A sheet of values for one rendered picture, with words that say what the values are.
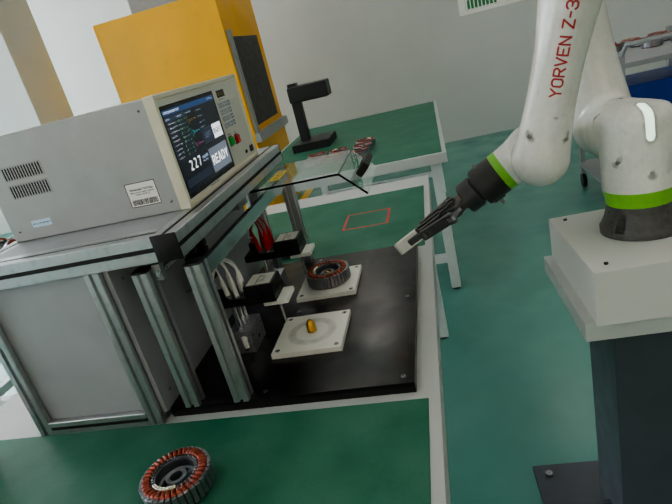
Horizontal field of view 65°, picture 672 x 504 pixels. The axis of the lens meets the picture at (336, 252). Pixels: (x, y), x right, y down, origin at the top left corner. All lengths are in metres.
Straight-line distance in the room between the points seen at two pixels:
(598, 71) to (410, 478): 0.87
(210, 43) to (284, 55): 1.87
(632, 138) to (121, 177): 0.92
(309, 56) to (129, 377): 5.59
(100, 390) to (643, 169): 1.09
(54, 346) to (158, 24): 4.00
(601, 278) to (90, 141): 0.94
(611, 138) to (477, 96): 5.28
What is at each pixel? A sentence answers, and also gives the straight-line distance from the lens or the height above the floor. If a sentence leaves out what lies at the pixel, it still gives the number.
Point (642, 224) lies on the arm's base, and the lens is 1.14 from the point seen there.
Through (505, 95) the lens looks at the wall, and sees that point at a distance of 6.39.
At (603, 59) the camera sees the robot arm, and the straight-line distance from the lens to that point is 1.25.
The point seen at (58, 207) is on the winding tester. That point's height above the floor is 1.17.
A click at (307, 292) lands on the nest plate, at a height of 0.78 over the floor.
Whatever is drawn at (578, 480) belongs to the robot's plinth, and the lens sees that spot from 1.81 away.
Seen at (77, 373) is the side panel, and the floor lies 0.88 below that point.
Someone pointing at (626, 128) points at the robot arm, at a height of 1.07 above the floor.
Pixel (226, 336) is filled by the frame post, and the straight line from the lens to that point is 0.95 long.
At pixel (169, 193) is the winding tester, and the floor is 1.15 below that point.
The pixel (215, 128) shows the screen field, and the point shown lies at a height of 1.22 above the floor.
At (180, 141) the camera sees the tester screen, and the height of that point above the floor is 1.23.
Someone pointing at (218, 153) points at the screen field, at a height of 1.17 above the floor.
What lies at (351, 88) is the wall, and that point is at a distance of 6.35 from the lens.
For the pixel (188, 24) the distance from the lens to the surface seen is 4.79.
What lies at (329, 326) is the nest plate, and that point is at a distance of 1.14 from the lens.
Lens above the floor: 1.32
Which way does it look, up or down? 21 degrees down
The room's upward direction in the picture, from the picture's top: 15 degrees counter-clockwise
